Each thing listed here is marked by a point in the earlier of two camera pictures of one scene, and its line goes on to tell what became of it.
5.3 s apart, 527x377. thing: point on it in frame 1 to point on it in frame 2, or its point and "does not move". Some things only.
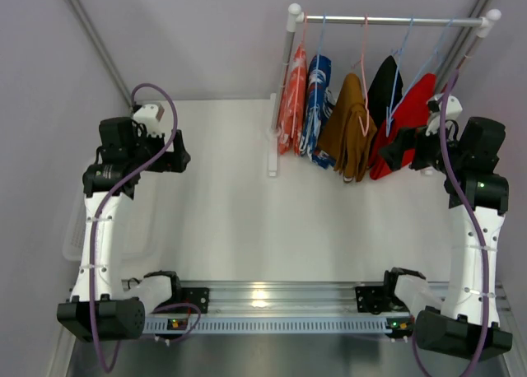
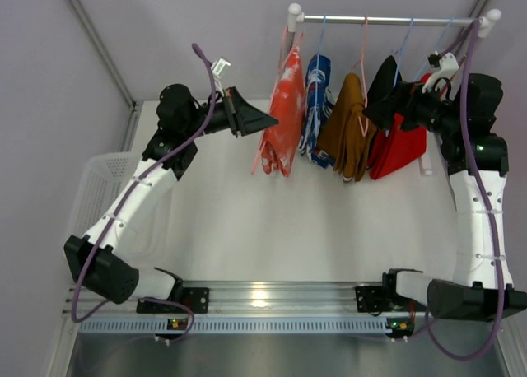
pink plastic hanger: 298,75 to 263,141
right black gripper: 414,147 to 404,105
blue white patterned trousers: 319,103 does not move
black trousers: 384,90 does not move
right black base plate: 373,300 does not move
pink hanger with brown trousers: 364,86 does not move
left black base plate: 198,296 does not move
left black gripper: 176,154 to 235,116
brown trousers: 348,130 does not move
